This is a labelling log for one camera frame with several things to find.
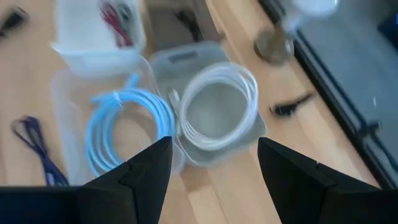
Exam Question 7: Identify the purple braided cable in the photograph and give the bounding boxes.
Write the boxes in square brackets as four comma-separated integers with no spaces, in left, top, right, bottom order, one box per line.
[11,115,69,187]

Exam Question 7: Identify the white cable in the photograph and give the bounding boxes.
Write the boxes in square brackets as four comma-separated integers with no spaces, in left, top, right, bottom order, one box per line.
[169,62,259,152]

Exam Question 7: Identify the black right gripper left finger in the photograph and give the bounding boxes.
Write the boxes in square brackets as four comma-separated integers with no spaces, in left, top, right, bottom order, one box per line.
[77,136,174,224]

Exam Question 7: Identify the black adapter plug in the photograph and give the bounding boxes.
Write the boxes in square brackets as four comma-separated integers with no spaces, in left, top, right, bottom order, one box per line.
[0,6,30,38]

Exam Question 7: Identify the red cable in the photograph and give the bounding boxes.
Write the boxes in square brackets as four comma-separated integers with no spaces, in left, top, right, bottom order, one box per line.
[101,1,134,47]

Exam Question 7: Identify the black aluminium table frame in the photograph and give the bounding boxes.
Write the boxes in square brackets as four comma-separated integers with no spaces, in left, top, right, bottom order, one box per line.
[257,0,398,190]

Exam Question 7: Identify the brown translucent plastic bin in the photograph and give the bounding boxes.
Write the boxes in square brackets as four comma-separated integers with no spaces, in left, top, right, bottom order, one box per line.
[144,0,224,50]

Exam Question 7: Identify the grey translucent plastic bin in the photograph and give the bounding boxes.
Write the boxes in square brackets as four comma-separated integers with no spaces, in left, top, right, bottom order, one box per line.
[149,40,268,167]

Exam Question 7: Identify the light blue cable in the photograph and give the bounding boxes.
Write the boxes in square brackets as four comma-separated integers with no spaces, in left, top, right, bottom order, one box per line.
[85,74,175,177]

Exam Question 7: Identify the clear plastic bin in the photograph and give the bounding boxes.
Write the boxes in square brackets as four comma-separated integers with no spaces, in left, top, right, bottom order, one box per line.
[51,55,187,186]

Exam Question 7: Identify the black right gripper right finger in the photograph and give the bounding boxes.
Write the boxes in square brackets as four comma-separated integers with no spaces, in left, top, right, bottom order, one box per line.
[257,137,398,224]

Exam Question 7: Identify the white plastic bin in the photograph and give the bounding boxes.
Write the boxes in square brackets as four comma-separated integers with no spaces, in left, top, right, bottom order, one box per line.
[51,0,147,77]

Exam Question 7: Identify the black cable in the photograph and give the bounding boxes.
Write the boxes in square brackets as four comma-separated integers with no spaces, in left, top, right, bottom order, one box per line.
[174,9,203,43]
[269,91,317,118]

